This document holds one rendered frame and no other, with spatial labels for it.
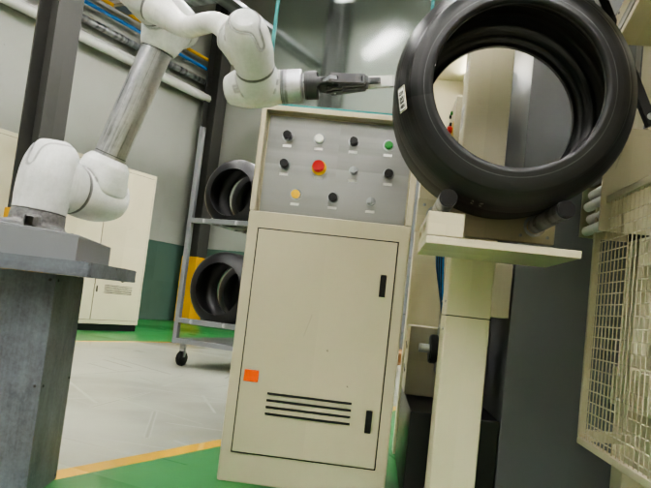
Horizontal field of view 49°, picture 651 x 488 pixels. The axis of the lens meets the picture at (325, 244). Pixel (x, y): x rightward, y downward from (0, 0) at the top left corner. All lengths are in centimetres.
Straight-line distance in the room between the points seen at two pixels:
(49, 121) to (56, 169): 536
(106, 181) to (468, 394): 126
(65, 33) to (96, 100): 436
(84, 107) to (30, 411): 996
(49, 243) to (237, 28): 77
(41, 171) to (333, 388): 112
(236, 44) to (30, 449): 120
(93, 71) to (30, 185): 992
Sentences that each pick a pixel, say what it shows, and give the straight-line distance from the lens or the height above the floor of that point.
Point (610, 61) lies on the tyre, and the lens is 188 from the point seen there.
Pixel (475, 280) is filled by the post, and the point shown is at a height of 73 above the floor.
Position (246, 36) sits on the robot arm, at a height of 122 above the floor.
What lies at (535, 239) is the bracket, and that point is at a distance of 212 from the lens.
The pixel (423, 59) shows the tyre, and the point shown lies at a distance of 181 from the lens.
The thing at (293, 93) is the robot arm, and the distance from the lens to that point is 189.
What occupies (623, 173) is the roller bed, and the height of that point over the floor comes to 107.
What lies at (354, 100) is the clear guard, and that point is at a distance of 250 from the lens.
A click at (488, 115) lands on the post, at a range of 219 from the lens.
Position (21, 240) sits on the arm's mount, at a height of 69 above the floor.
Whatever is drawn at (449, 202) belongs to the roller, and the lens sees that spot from 175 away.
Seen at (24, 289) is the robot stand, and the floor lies 56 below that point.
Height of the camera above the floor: 61
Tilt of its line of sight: 5 degrees up
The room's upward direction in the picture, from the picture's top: 6 degrees clockwise
